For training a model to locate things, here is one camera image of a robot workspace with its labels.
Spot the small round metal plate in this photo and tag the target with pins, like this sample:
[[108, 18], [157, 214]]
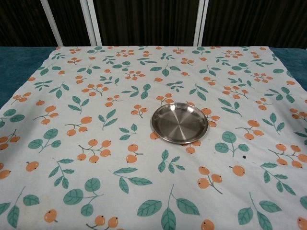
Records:
[[178, 122]]

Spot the thin white frame post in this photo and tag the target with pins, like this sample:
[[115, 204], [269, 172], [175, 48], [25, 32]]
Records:
[[52, 24]]

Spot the wide white frame post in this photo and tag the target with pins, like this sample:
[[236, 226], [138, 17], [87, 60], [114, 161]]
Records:
[[92, 24]]

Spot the floral orange berry tablecloth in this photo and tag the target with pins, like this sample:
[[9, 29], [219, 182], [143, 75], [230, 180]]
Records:
[[96, 134]]

